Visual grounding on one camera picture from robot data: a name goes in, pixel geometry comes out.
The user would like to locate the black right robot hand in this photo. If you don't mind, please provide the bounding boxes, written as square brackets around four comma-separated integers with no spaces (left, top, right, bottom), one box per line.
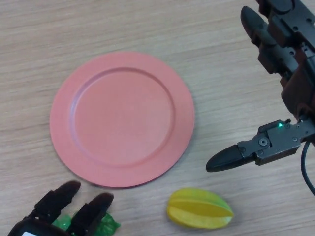
[206,0,315,173]

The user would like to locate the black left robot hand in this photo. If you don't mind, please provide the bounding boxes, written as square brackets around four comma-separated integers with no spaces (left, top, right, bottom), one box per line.
[6,181,115,236]

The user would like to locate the green grape bunch with leaf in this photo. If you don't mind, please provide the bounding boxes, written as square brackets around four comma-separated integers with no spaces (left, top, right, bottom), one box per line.
[53,212,121,236]

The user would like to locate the pink round plate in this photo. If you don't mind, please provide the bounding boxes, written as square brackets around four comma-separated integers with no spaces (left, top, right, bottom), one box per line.
[49,51,195,189]

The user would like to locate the yellow starfruit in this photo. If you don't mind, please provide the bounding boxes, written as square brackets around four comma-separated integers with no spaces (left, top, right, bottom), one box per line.
[166,187,234,230]

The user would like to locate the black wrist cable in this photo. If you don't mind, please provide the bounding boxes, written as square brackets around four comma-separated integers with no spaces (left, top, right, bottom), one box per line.
[300,141,315,192]

